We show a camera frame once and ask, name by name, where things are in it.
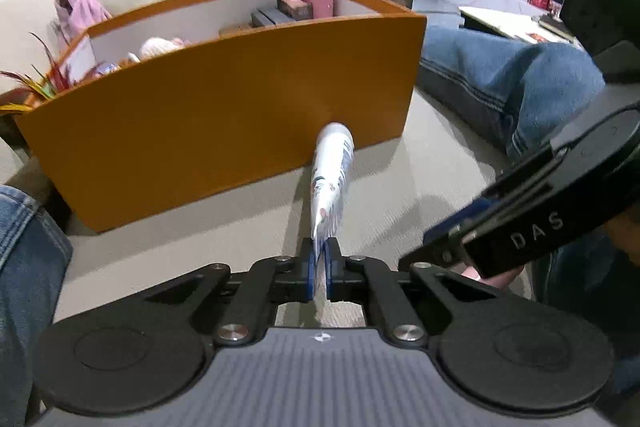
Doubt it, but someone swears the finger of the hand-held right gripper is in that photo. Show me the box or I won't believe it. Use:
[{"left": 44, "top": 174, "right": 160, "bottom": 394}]
[{"left": 398, "top": 196, "right": 506, "bottom": 272}]

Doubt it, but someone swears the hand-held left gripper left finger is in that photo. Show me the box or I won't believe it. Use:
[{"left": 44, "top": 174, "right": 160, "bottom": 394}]
[{"left": 142, "top": 239, "right": 321, "bottom": 346}]

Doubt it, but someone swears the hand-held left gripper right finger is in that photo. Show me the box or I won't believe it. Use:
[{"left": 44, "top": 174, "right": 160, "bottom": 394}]
[{"left": 324, "top": 238, "right": 503, "bottom": 346}]

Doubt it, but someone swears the white toothpaste tube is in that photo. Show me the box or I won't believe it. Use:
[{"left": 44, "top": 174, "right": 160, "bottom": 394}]
[{"left": 310, "top": 122, "right": 356, "bottom": 253}]

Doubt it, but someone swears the orange storage box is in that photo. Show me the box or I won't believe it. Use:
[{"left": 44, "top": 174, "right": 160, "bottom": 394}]
[{"left": 15, "top": 0, "right": 428, "bottom": 234}]

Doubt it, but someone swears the red feather toy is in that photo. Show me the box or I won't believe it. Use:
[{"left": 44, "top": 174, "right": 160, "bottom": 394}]
[{"left": 0, "top": 32, "right": 68, "bottom": 114}]

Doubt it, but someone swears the person's right leg in jeans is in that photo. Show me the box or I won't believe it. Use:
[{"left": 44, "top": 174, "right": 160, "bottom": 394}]
[{"left": 417, "top": 26, "right": 607, "bottom": 158}]

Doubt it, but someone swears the coffee table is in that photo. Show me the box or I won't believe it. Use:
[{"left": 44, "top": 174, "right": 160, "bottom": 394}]
[{"left": 459, "top": 4, "right": 578, "bottom": 46}]

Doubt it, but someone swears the dark box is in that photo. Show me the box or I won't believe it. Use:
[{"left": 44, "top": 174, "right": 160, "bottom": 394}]
[{"left": 251, "top": 7, "right": 289, "bottom": 28}]

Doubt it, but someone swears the brown box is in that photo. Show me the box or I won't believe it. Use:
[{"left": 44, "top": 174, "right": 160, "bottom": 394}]
[{"left": 276, "top": 0, "right": 314, "bottom": 22}]

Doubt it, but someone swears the white plush toy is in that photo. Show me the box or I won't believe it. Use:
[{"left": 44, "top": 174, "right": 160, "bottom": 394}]
[{"left": 138, "top": 37, "right": 192, "bottom": 60}]

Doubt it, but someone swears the pink cloth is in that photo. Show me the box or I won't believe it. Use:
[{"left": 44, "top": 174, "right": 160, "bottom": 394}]
[{"left": 54, "top": 0, "right": 112, "bottom": 54}]

